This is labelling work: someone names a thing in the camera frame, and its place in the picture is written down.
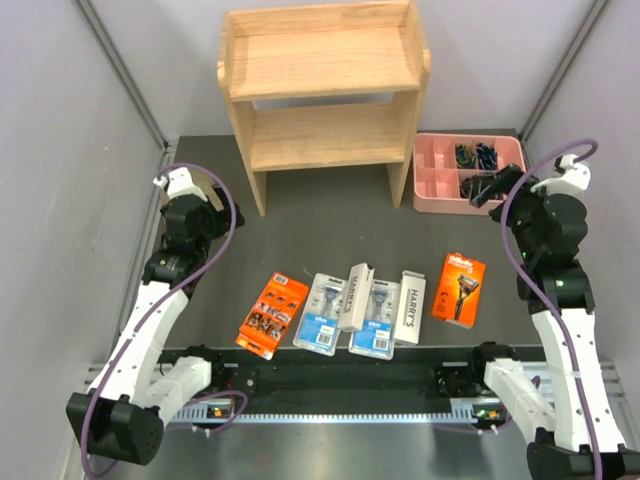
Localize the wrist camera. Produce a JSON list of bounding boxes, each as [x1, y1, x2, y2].
[[530, 154, 591, 196], [153, 167, 207, 201]]

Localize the blue hair ties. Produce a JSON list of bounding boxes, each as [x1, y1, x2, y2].
[[474, 142, 499, 171]]

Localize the grey slotted cable duct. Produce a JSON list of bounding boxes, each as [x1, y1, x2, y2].
[[170, 400, 509, 429]]

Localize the orange Gillette razor box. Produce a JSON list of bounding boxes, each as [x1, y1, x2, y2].
[[431, 253, 486, 329]]

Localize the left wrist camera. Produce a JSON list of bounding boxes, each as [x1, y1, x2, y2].
[[153, 167, 207, 201]]

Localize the orange razor blade cartridge box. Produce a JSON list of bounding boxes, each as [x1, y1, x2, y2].
[[236, 272, 309, 360]]

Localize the green black hair ties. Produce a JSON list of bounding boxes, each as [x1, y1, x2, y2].
[[453, 142, 477, 169]]

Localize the blue razor blister pack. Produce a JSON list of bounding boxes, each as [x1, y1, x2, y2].
[[293, 273, 346, 357], [348, 280, 400, 361]]

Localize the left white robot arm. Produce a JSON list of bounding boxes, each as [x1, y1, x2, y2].
[[66, 179, 244, 477]]

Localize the black hair ties front-left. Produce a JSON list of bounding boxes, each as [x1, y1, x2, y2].
[[458, 174, 489, 202]]

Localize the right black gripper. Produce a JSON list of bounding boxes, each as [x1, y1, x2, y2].
[[469, 164, 551, 260]]

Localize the white Harry's box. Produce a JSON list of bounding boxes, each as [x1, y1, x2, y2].
[[338, 263, 375, 332], [393, 270, 426, 346]]

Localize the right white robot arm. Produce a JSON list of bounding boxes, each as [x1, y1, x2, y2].
[[466, 166, 639, 479]]

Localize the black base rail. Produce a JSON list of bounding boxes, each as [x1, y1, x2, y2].
[[154, 344, 551, 416]]

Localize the wooden two-tier shelf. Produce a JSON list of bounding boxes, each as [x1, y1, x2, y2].
[[217, 1, 432, 211]]

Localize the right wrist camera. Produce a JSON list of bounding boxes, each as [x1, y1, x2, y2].
[[530, 154, 591, 196]]

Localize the pink compartment organizer tray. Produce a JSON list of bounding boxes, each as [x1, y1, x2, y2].
[[413, 133, 526, 216]]

